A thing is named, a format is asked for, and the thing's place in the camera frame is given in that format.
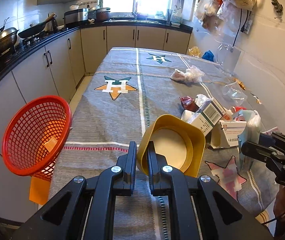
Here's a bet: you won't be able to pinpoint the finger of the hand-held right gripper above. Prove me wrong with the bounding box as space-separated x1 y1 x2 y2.
259 131 285 155
241 141 285 167

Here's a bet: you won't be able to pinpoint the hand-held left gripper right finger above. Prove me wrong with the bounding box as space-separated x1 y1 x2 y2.
146 141 274 240

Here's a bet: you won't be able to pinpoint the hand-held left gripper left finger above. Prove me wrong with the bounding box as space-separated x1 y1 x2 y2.
13 141 137 240

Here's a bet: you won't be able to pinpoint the yellow plastic bowl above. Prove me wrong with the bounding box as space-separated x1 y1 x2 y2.
136 114 206 178

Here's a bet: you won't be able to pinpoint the dark red snack packet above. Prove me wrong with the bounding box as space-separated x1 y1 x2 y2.
179 96 199 112

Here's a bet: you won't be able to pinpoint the red plastic mesh basket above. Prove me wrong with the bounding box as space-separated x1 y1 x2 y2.
2 95 72 182

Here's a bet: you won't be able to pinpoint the red-striped zip bag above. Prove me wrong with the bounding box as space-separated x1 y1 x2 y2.
261 127 280 135

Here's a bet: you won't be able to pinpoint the white open-flap carton box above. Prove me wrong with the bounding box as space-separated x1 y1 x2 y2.
210 119 247 149

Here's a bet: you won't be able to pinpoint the white barcode carton box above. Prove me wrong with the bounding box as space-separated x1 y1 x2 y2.
189 97 227 136

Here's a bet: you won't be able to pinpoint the clear plastic bag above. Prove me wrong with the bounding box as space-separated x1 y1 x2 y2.
221 81 248 108

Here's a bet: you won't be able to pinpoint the white plastic cup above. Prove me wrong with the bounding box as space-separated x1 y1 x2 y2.
181 110 196 123

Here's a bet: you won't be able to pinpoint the crumpled white tissue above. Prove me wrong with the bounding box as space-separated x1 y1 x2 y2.
196 94 212 108

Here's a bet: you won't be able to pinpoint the orange panel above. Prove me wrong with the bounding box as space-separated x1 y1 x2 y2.
29 176 51 206

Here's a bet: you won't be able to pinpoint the pink wrapped bundle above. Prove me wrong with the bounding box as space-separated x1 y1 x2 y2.
170 68 187 81

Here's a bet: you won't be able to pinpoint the white plastic bag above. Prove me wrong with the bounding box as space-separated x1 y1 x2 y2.
184 65 205 83

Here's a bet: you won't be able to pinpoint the clear glass jar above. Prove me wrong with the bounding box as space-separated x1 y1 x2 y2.
216 43 233 67

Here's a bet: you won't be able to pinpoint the blue plastic bag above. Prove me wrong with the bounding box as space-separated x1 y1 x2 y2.
202 50 215 62

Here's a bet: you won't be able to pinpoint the yellow plastic bag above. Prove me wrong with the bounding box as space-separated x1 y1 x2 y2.
188 46 202 57

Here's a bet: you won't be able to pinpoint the beige kitchen cabinets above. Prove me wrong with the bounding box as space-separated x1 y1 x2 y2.
0 26 191 224

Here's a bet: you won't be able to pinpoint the hanging plastic bags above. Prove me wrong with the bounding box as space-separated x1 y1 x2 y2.
194 0 231 32

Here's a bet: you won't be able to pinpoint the black kitchen countertop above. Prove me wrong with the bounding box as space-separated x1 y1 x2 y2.
0 17 193 102

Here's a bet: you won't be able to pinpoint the brown cooking pot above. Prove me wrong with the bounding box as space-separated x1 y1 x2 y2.
96 7 112 22

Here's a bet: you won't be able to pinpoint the utensil holder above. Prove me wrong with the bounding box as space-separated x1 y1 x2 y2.
166 8 183 26

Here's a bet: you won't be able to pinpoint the sink faucet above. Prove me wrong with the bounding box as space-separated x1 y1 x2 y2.
131 1 140 21

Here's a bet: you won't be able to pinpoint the gas stove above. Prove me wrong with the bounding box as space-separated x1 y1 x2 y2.
20 35 48 48

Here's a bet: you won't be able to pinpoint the steel rice cooker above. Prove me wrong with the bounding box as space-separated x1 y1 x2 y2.
64 8 89 27

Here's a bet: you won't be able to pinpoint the steel pot lid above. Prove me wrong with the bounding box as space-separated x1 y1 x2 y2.
88 5 101 20

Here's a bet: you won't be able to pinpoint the black frying pan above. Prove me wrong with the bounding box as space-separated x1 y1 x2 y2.
18 12 57 39

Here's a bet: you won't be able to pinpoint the steel wok with lid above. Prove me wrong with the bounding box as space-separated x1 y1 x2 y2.
0 17 20 59

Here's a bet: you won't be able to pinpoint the thin black cable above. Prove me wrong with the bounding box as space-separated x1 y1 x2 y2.
257 216 284 227

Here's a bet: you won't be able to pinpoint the black power cable with plug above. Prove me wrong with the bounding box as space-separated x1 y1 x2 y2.
232 7 253 48

